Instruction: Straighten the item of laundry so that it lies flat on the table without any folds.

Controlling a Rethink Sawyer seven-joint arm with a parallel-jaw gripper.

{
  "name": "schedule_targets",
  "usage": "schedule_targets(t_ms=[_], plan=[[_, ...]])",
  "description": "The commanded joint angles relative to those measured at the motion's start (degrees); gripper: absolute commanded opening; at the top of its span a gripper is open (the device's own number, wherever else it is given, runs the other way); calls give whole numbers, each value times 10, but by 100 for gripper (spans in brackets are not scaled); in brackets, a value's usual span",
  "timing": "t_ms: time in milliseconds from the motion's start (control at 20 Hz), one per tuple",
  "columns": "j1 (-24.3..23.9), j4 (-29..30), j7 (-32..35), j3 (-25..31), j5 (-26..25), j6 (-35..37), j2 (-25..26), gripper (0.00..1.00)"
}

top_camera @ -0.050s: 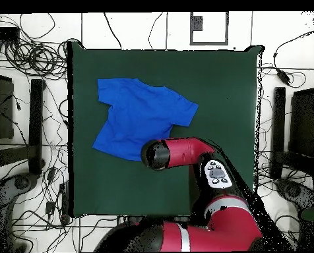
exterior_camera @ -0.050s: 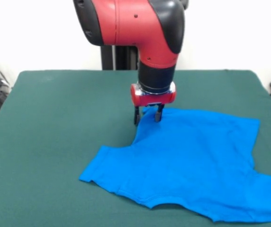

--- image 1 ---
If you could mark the blue shirt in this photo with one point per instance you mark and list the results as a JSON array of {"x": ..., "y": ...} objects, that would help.
[{"x": 138, "y": 118}]

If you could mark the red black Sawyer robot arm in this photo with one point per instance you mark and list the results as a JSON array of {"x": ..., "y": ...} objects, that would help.
[{"x": 188, "y": 150}]

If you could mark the black flat device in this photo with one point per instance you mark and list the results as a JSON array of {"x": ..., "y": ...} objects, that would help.
[{"x": 4, "y": 33}]

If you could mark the dark green tablecloth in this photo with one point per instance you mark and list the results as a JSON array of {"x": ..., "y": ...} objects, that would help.
[{"x": 212, "y": 92}]

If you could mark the small black adapter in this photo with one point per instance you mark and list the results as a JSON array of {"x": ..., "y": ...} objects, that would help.
[
  {"x": 51, "y": 174},
  {"x": 50, "y": 207}
]

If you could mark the black power strip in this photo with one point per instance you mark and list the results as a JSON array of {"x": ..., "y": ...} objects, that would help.
[{"x": 64, "y": 203}]

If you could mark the black power adapter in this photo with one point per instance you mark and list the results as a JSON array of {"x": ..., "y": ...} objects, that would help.
[{"x": 283, "y": 76}]

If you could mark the grey caster stand base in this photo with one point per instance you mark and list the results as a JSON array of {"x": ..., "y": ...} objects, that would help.
[
  {"x": 22, "y": 182},
  {"x": 293, "y": 189}
]

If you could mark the black box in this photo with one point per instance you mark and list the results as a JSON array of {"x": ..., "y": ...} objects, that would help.
[
  {"x": 303, "y": 121},
  {"x": 2, "y": 110}
]

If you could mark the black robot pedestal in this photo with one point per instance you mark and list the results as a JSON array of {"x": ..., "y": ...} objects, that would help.
[{"x": 157, "y": 218}]

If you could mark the grey square frame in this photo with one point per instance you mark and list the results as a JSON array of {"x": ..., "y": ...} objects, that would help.
[{"x": 209, "y": 43}]

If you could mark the black stand frame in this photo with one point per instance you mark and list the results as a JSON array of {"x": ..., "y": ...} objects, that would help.
[
  {"x": 279, "y": 118},
  {"x": 37, "y": 118}
]

